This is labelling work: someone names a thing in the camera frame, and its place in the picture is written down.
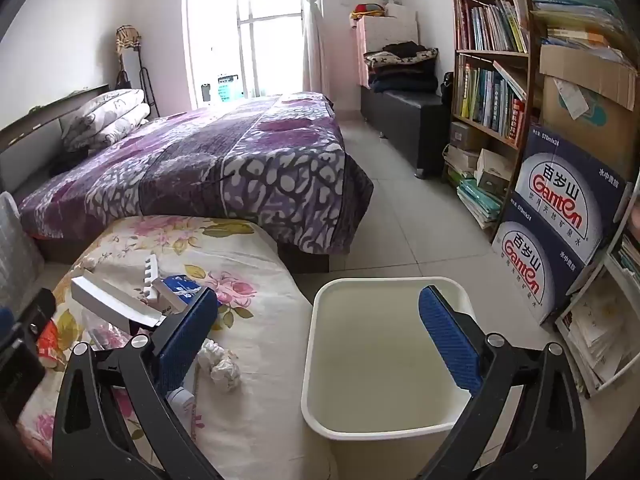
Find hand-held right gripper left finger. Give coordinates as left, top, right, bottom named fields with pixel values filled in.
left=51, top=287, right=223, bottom=480

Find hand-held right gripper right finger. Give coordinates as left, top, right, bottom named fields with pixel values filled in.
left=415, top=285, right=587, bottom=480

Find blue and white box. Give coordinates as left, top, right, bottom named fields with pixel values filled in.
left=152, top=275, right=207, bottom=312

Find white tissue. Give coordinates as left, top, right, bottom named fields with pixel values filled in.
left=196, top=338, right=241, bottom=394

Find white plastic bin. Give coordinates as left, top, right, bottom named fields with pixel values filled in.
left=301, top=276, right=483, bottom=480

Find small white tube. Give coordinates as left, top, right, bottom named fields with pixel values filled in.
left=166, top=387, right=196, bottom=412

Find white comb-shaped plastic piece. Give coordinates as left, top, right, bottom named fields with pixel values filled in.
left=141, top=253, right=162, bottom=302

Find long white box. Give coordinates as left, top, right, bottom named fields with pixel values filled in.
left=70, top=275, right=166, bottom=329

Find floral sheet mattress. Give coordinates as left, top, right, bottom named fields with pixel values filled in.
left=15, top=215, right=332, bottom=480

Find white rack with papers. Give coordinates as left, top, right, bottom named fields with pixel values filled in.
left=555, top=180, right=640, bottom=402

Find pile of books and boxes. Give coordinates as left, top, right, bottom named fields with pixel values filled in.
left=444, top=122, right=517, bottom=231

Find purple patterned blanket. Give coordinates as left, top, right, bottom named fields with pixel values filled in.
left=17, top=91, right=375, bottom=257

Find floral white pillow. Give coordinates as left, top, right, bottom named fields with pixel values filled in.
left=74, top=89, right=146, bottom=127
left=61, top=104, right=151, bottom=154

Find black bench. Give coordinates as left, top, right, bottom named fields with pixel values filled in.
left=360, top=87, right=451, bottom=179

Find dark wooden headboard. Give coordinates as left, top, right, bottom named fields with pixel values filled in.
left=0, top=84, right=111, bottom=197

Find row of upright books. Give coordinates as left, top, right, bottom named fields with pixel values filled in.
left=455, top=0, right=530, bottom=54
left=457, top=60, right=529, bottom=142

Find teal bottle pack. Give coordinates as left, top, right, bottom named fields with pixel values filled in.
left=214, top=74, right=244, bottom=104

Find black coat rack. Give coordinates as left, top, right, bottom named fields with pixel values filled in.
left=115, top=25, right=161, bottom=119

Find brown cardboard box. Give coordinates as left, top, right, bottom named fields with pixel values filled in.
left=538, top=42, right=640, bottom=182

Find wooden bookshelf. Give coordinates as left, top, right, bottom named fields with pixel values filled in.
left=442, top=0, right=540, bottom=244

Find pile of folded clothes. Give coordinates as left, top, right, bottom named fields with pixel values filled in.
left=363, top=40, right=440, bottom=94

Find pink cabinet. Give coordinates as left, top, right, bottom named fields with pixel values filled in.
left=350, top=15, right=422, bottom=92

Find plaid scarf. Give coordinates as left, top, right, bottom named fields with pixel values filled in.
left=115, top=25, right=142, bottom=54

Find window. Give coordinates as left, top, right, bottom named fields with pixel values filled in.
left=182, top=0, right=307, bottom=111

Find white foam box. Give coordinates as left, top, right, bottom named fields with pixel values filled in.
left=357, top=15, right=420, bottom=54

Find pale curtain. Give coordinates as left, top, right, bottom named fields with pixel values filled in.
left=295, top=0, right=327, bottom=97

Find stack of papers and folders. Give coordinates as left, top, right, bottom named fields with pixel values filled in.
left=529, top=0, right=637, bottom=67

